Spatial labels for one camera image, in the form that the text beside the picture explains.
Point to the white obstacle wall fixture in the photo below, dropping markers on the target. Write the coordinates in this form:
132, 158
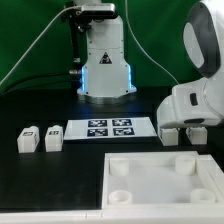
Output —
211, 176

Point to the white square tabletop part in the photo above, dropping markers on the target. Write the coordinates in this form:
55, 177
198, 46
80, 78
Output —
153, 179

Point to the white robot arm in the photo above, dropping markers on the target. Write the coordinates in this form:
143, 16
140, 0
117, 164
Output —
107, 76

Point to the black camera on stand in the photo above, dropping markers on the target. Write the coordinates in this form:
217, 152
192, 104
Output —
79, 16

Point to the white sheet with markers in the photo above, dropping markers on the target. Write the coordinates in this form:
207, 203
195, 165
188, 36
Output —
109, 128

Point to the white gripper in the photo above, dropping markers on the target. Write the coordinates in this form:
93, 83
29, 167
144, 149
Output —
186, 107

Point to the white table front rail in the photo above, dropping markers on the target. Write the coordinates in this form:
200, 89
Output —
115, 217

